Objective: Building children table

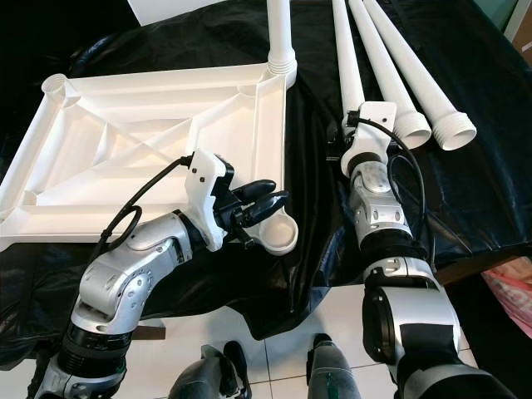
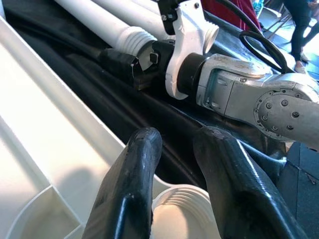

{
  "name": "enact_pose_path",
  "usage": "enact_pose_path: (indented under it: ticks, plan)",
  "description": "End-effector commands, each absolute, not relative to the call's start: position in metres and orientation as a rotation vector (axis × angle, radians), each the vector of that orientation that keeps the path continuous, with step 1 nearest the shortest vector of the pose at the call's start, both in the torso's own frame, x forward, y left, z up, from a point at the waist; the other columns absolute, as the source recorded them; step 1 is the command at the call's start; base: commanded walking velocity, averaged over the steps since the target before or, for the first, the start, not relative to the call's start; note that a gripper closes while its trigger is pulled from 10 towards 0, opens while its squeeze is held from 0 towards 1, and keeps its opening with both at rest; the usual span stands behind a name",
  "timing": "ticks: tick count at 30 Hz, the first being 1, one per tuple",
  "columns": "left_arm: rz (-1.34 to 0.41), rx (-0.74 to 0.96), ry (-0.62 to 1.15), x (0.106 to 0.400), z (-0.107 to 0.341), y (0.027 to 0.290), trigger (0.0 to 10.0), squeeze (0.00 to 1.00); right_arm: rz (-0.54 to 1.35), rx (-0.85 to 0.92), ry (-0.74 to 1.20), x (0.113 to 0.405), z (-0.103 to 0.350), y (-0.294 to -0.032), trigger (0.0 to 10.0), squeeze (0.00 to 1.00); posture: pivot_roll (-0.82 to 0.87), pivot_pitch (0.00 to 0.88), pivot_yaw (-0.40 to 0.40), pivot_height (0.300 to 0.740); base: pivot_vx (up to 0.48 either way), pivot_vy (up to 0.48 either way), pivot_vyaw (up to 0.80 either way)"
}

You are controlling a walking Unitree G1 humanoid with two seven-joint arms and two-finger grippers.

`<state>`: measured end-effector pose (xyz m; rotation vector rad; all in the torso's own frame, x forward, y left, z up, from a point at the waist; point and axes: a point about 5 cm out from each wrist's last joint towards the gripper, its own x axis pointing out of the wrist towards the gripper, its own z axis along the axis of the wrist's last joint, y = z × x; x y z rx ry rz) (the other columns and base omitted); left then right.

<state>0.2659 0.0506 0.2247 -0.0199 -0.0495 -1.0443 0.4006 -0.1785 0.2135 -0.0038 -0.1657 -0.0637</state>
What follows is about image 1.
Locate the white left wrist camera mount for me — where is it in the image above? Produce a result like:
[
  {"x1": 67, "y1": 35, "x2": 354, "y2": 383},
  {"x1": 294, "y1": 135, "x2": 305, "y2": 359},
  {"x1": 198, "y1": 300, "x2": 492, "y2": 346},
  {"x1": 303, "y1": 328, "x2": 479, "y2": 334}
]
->
[{"x1": 187, "y1": 150, "x2": 238, "y2": 252}]

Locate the brown wooden cabinet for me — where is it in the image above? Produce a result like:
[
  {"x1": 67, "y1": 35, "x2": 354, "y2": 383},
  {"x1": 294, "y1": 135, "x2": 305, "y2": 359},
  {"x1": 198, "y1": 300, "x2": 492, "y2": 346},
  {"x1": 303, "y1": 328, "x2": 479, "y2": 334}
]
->
[{"x1": 503, "y1": 0, "x2": 532, "y2": 38}]

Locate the white plastic table top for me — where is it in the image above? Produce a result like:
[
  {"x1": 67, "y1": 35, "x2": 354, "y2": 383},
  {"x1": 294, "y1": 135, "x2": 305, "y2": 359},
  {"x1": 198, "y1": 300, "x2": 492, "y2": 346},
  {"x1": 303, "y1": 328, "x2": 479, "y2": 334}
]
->
[{"x1": 0, "y1": 62, "x2": 300, "y2": 256}]

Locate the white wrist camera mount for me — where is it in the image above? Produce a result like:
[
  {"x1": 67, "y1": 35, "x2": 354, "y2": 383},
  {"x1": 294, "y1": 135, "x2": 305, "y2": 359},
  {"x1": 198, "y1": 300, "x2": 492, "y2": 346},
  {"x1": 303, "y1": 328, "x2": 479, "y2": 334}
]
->
[
  {"x1": 341, "y1": 101, "x2": 397, "y2": 177},
  {"x1": 187, "y1": 150, "x2": 238, "y2": 252}
]

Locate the pink plastic bag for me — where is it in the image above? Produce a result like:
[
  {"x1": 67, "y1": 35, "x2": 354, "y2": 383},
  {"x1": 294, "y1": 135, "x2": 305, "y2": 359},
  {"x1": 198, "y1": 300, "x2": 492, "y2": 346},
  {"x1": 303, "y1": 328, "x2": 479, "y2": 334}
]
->
[{"x1": 478, "y1": 258, "x2": 532, "y2": 317}]

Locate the white plastic table leg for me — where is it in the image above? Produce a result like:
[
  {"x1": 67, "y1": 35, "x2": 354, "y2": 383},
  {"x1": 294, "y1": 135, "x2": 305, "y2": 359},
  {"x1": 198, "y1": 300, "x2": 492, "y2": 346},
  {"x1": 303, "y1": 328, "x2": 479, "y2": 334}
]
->
[
  {"x1": 330, "y1": 0, "x2": 371, "y2": 142},
  {"x1": 347, "y1": 0, "x2": 433, "y2": 150},
  {"x1": 362, "y1": 0, "x2": 477, "y2": 152},
  {"x1": 266, "y1": 0, "x2": 298, "y2": 88}
]

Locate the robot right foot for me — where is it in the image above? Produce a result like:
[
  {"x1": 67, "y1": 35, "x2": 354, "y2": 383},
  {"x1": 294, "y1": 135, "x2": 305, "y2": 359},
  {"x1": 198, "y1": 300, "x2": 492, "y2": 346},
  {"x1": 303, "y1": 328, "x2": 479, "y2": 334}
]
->
[{"x1": 306, "y1": 332, "x2": 362, "y2": 399}]

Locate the white board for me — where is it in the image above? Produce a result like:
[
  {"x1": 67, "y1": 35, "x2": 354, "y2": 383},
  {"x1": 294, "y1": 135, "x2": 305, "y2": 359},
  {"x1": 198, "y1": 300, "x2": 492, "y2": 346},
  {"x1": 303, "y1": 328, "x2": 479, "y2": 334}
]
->
[{"x1": 129, "y1": 0, "x2": 229, "y2": 17}]

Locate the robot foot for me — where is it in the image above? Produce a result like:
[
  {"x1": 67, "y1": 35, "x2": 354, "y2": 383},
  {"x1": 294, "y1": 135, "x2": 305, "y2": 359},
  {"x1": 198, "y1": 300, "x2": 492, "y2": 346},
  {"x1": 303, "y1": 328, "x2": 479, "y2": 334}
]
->
[
  {"x1": 306, "y1": 332, "x2": 362, "y2": 399},
  {"x1": 166, "y1": 341, "x2": 250, "y2": 399}
]

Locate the black door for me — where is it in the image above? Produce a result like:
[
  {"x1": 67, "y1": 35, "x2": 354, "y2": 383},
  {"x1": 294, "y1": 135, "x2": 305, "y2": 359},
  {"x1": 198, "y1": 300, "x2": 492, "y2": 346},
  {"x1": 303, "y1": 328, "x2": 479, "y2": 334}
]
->
[{"x1": 0, "y1": 0, "x2": 134, "y2": 84}]

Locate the black plastic sheet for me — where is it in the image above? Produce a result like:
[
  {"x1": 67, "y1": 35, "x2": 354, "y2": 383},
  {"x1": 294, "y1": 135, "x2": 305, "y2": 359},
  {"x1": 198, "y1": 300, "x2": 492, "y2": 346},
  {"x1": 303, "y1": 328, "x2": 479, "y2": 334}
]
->
[{"x1": 0, "y1": 0, "x2": 532, "y2": 367}]

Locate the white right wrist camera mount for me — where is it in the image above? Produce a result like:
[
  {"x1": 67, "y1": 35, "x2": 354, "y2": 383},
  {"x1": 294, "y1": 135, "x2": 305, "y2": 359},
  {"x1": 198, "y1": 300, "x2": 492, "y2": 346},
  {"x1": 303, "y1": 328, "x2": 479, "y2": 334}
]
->
[{"x1": 341, "y1": 101, "x2": 397, "y2": 177}]

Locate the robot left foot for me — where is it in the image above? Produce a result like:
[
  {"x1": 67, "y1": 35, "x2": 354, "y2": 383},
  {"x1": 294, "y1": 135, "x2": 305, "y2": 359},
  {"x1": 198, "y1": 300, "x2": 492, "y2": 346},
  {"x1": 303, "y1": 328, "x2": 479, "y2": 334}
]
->
[{"x1": 166, "y1": 341, "x2": 250, "y2": 399}]

